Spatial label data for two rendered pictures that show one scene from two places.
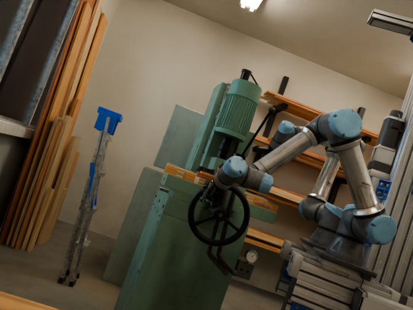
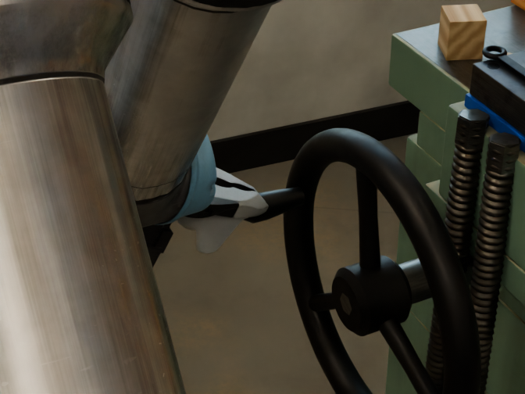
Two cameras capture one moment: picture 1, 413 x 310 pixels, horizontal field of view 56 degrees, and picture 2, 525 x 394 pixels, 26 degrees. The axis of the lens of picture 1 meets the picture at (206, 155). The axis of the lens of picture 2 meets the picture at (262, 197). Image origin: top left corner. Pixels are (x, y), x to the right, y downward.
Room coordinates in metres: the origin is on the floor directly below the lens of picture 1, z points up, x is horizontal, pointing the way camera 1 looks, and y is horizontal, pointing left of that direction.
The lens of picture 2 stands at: (1.46, -0.84, 1.42)
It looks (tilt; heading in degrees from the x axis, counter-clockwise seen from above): 35 degrees down; 74
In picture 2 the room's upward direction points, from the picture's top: straight up
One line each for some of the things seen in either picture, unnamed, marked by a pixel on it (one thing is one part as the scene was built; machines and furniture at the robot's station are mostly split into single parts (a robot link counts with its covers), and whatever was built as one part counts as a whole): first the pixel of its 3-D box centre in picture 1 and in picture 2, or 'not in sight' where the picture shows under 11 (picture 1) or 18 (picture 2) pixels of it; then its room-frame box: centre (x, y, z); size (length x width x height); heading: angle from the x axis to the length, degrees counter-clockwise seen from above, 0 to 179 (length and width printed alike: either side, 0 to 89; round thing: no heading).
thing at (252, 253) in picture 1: (250, 257); not in sight; (1.93, -0.38, 0.65); 0.06 x 0.04 x 0.08; 101
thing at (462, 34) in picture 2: (180, 173); (462, 32); (1.93, 0.09, 0.92); 0.04 x 0.04 x 0.04; 80
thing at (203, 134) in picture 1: (214, 144); not in sight; (2.37, -0.02, 1.16); 0.22 x 0.22 x 0.72; 11
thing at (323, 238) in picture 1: (325, 237); not in sight; (2.12, -0.77, 0.87); 0.15 x 0.15 x 0.10
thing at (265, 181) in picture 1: (255, 180); not in sight; (1.44, -0.20, 0.99); 0.11 x 0.11 x 0.08; 8
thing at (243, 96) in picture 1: (238, 111); not in sight; (2.09, -0.08, 1.35); 0.18 x 0.18 x 0.31
